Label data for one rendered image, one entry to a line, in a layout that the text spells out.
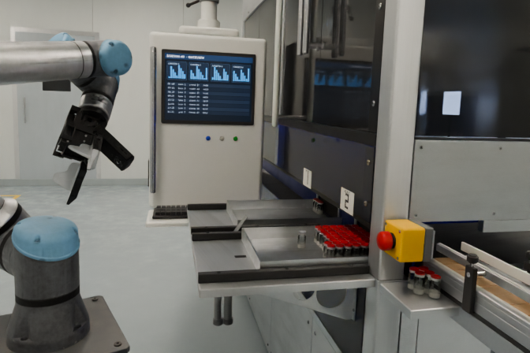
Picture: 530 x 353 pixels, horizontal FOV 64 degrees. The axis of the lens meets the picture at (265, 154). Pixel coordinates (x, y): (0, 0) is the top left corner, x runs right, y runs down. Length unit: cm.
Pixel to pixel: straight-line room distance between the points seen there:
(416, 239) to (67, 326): 71
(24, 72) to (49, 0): 586
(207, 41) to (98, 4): 480
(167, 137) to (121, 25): 474
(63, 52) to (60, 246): 37
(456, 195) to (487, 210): 9
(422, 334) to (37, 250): 86
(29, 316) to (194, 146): 110
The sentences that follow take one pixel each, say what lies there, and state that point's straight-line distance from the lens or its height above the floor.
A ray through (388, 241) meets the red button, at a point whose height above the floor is 100.
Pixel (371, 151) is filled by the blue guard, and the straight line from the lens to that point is 103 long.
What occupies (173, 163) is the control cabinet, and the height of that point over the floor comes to 100.
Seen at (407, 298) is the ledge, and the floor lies 88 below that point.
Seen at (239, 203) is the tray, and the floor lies 90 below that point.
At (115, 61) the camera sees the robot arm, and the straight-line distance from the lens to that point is 94.
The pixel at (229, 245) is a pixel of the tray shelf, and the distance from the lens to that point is 119.
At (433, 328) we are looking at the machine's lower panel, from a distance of 116.
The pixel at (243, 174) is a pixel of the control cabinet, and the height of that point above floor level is 95.
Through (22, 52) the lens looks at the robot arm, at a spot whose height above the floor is 134.
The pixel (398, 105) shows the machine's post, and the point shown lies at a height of 128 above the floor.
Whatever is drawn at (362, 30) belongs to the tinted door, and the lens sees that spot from 114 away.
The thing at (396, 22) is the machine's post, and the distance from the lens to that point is 97.
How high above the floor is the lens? 127
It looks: 7 degrees down
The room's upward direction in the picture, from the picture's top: 2 degrees clockwise
